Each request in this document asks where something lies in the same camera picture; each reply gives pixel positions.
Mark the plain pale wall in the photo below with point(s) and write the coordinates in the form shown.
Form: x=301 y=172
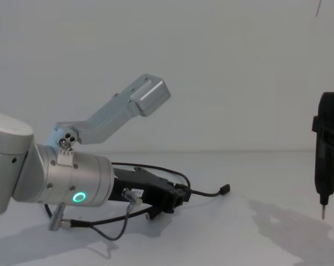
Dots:
x=211 y=69

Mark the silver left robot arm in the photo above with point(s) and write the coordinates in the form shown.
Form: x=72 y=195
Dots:
x=72 y=177

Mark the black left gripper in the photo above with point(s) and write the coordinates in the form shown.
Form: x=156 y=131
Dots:
x=144 y=185

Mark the white table cloth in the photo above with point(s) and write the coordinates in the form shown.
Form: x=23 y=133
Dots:
x=239 y=235

